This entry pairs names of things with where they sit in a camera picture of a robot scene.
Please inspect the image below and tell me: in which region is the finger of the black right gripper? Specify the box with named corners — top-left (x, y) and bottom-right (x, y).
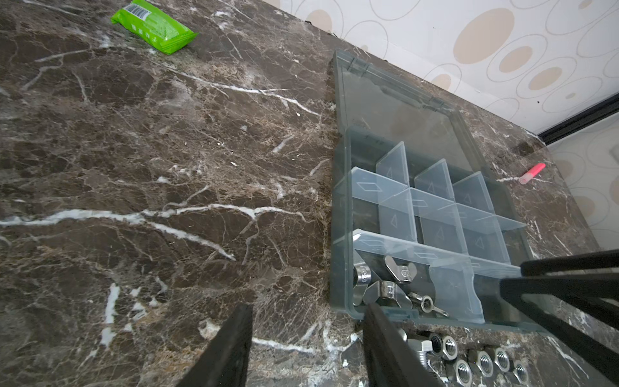
top-left (520, 249), bottom-right (618, 277)
top-left (500, 275), bottom-right (618, 384)

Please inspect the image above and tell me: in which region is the clear plastic organizer box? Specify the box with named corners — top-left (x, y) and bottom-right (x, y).
top-left (329, 51), bottom-right (538, 332)

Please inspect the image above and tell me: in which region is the green snack packet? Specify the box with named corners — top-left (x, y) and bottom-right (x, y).
top-left (111, 0), bottom-right (198, 55)

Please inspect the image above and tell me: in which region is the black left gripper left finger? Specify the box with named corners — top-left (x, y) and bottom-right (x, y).
top-left (177, 304), bottom-right (253, 387)

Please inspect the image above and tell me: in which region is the silver eye bolt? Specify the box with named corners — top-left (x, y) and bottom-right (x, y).
top-left (408, 292), bottom-right (450, 318)

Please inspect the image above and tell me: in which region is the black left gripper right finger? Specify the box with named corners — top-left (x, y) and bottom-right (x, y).
top-left (363, 303), bottom-right (439, 387)

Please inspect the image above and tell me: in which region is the silver wing nut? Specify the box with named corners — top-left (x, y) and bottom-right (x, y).
top-left (385, 256), bottom-right (418, 283)

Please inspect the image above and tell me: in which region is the silver large hex nut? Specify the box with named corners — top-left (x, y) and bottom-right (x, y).
top-left (352, 263), bottom-right (413, 310)

